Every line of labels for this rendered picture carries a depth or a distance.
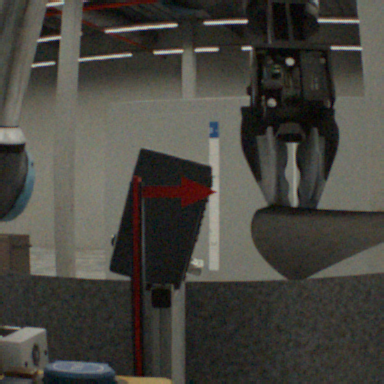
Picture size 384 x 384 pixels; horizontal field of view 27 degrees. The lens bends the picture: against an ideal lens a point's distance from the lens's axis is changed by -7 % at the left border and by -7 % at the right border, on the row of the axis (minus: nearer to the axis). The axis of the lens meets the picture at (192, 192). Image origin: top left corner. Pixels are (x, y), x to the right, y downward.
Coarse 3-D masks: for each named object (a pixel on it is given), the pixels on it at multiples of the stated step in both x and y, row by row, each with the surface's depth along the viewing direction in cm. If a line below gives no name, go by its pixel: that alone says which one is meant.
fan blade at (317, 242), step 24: (264, 216) 64; (288, 216) 64; (312, 216) 64; (336, 216) 64; (360, 216) 64; (264, 240) 71; (288, 240) 72; (312, 240) 73; (336, 240) 74; (360, 240) 76; (288, 264) 79; (312, 264) 80
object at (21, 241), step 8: (0, 240) 722; (8, 240) 720; (16, 240) 734; (24, 240) 752; (0, 248) 722; (8, 248) 719; (16, 248) 727; (24, 248) 751; (0, 256) 722; (8, 256) 719; (16, 256) 733; (24, 256) 750; (0, 264) 721; (8, 264) 719; (16, 264) 732; (24, 264) 750; (16, 272) 732; (24, 272) 749
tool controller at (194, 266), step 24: (144, 168) 125; (168, 168) 125; (192, 168) 125; (144, 216) 125; (168, 216) 125; (192, 216) 125; (120, 240) 125; (144, 240) 125; (168, 240) 125; (192, 240) 125; (120, 264) 125; (144, 264) 125; (168, 264) 125; (192, 264) 128
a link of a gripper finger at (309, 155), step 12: (312, 132) 73; (300, 144) 74; (312, 144) 73; (324, 144) 74; (300, 156) 74; (312, 156) 72; (300, 168) 74; (312, 168) 72; (300, 180) 73; (312, 180) 72; (324, 180) 73; (300, 192) 73; (312, 192) 71; (300, 204) 73; (312, 204) 73
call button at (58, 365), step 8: (56, 360) 44; (48, 368) 42; (56, 368) 42; (64, 368) 42; (72, 368) 42; (80, 368) 43; (88, 368) 43; (96, 368) 43; (104, 368) 43; (48, 376) 42; (56, 376) 41; (64, 376) 41; (72, 376) 41; (80, 376) 41; (88, 376) 41; (96, 376) 41; (104, 376) 42; (112, 376) 42
